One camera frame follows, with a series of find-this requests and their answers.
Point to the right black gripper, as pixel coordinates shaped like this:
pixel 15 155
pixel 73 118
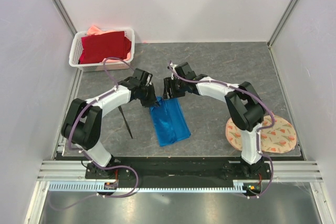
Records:
pixel 168 83

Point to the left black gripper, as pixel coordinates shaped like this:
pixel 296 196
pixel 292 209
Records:
pixel 153 102

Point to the blue cloth napkin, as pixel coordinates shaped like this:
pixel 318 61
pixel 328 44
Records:
pixel 169 122

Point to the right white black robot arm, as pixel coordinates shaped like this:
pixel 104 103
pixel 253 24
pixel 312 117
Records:
pixel 245 111

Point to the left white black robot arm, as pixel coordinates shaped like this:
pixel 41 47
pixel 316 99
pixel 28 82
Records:
pixel 82 125

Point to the red cloth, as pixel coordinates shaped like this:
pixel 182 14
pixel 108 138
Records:
pixel 96 48

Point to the pink cloth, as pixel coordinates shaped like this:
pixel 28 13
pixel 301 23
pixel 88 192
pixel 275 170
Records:
pixel 94 30

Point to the white plastic basket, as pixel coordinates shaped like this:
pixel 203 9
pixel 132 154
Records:
pixel 110 63

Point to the floral round pot holder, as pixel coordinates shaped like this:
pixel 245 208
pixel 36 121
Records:
pixel 281 138

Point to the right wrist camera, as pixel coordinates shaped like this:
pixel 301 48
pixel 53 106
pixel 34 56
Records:
pixel 185 71

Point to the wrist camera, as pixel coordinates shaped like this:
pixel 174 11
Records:
pixel 185 71
pixel 142 77

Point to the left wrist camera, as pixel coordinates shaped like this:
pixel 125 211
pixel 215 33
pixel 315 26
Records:
pixel 142 77

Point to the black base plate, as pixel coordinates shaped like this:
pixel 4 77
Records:
pixel 230 168

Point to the grey slotted cable duct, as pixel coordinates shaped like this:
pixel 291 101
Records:
pixel 108 187

